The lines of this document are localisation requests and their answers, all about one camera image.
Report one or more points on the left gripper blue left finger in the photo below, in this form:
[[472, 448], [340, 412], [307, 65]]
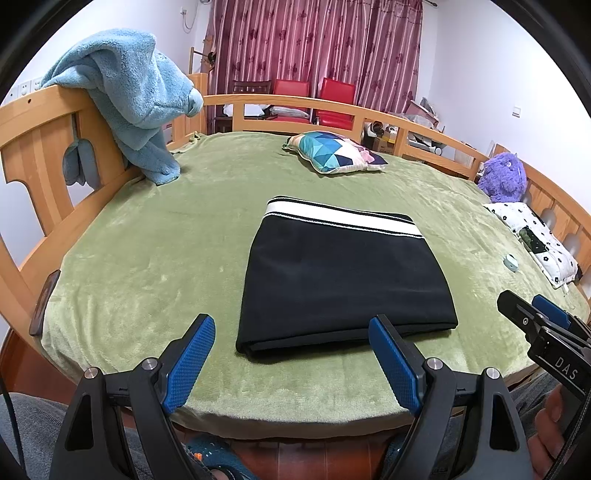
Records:
[[182, 361]]

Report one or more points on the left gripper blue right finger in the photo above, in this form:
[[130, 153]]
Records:
[[401, 362]]

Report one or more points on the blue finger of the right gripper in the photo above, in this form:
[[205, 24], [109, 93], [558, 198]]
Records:
[[522, 314], [554, 313]]

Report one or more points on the black pants with white stripe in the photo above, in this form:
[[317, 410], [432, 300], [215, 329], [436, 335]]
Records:
[[318, 273]]

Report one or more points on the person's right hand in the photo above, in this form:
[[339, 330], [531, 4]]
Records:
[[547, 442]]

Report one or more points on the white floral pillow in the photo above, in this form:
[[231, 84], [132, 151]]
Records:
[[557, 264]]

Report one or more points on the small light blue case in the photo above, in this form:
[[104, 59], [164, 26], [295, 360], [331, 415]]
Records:
[[511, 263]]

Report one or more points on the dark green item on pillow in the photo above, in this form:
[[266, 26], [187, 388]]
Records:
[[532, 243]]

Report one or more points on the purple plush toy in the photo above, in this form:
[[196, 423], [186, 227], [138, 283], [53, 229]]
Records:
[[503, 178]]

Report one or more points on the dark phone on bed edge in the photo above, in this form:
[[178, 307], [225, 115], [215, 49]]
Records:
[[37, 320]]

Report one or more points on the geometric patterned cushion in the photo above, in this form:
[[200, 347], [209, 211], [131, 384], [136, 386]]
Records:
[[331, 154]]

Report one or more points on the light blue fleece garment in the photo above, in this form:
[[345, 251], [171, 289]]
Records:
[[137, 90]]

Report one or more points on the dark red striped curtain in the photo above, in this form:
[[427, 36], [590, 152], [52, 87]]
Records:
[[373, 45]]

